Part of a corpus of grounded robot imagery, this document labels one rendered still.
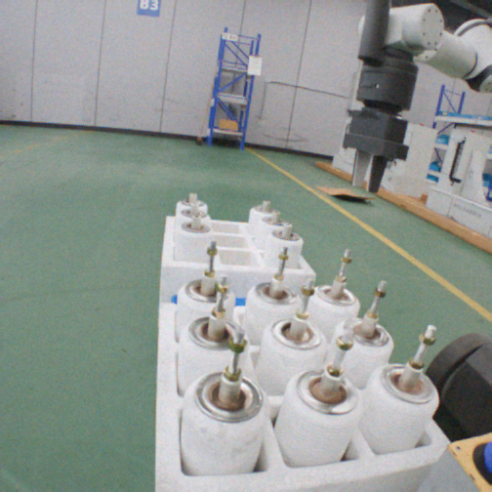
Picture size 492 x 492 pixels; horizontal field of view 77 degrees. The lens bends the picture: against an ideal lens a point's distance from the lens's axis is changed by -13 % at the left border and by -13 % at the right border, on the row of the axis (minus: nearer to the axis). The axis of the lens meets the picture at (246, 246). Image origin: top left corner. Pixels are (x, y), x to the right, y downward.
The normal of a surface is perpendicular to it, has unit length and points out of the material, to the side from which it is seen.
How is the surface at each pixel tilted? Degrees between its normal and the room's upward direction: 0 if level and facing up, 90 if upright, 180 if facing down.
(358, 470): 0
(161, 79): 90
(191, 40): 90
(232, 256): 90
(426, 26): 90
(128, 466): 0
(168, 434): 0
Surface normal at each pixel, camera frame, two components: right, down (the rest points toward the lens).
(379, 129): -0.88, 0.04
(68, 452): 0.15, -0.92
